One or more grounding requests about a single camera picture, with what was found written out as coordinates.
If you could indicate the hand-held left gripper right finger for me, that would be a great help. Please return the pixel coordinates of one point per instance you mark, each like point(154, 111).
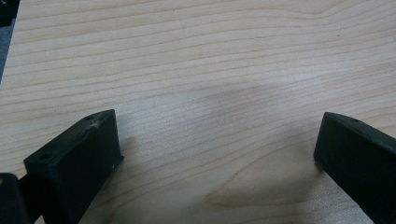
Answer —
point(358, 158)

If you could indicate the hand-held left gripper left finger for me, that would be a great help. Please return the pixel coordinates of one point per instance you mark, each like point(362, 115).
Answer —
point(74, 161)

